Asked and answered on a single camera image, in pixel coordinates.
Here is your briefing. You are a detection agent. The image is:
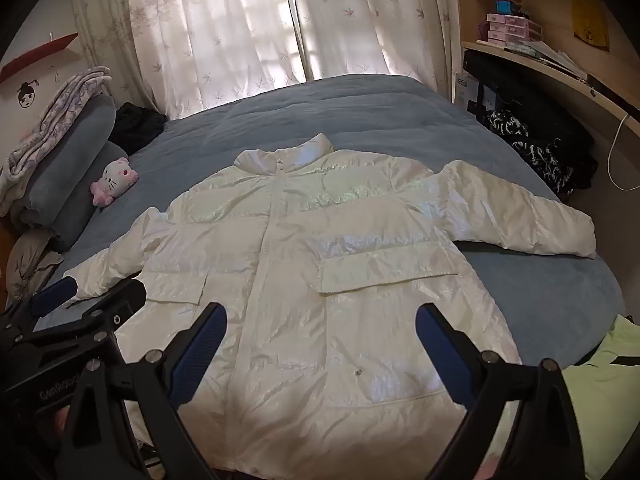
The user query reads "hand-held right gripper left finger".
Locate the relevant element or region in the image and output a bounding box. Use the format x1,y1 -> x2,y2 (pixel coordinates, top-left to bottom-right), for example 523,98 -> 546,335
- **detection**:
60,302 -> 228,480

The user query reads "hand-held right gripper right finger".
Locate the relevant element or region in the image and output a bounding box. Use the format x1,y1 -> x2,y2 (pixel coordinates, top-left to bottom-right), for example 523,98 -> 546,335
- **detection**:
415,302 -> 586,480

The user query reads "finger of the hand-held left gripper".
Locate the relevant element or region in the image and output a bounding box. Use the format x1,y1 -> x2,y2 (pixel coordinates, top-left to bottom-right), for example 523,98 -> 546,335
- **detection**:
0,276 -> 79,335
0,279 -> 147,386

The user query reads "white puffer jacket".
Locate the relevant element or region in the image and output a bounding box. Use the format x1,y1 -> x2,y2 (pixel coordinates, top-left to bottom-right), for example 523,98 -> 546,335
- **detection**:
62,132 -> 598,480

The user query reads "beige pillow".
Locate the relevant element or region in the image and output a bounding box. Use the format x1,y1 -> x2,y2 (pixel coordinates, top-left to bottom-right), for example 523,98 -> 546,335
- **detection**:
5,232 -> 65,306

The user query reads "pink cat plush toy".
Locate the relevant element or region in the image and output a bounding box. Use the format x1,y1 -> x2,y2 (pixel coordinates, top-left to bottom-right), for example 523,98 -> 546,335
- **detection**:
90,156 -> 140,208

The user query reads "light green garment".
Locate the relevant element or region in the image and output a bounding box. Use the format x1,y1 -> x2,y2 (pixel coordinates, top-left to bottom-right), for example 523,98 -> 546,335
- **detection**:
560,314 -> 640,480

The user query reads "dark cloth pile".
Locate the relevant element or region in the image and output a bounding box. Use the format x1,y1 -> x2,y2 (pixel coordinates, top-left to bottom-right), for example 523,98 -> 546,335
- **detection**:
107,102 -> 168,156

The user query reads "floral folded blanket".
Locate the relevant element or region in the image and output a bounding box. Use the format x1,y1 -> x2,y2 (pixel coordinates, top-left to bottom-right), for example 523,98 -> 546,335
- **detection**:
0,66 -> 113,218

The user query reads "black and white garment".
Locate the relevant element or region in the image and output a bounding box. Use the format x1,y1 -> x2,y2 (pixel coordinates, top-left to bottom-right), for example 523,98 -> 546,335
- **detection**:
482,109 -> 576,196

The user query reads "white cardboard box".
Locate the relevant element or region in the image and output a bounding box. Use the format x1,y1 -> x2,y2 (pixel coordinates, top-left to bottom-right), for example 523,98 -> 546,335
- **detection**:
452,72 -> 498,113

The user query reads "white floral curtain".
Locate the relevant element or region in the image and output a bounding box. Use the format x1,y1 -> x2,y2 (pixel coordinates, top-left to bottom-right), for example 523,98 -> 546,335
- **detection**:
70,0 -> 307,121
285,0 -> 462,106

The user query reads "stack of papers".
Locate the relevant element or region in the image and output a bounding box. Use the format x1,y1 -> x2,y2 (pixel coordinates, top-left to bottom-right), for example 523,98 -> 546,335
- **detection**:
505,40 -> 588,79

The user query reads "pink drawer organizer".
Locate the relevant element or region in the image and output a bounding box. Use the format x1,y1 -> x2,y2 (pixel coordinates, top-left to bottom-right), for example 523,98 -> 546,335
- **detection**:
479,12 -> 544,46

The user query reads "yellow cloth item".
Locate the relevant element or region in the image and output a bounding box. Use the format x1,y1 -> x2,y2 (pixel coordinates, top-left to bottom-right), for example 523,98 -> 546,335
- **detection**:
571,0 -> 611,53

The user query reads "face wall sticker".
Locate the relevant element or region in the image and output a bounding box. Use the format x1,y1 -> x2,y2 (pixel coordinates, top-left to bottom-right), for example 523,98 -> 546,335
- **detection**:
15,80 -> 39,110

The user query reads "red wall shelf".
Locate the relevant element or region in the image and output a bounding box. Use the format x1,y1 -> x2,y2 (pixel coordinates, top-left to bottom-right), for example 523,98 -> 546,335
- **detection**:
0,32 -> 80,83

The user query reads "white cable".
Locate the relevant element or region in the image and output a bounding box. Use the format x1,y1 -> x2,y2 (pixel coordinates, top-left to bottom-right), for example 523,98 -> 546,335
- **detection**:
607,110 -> 640,192

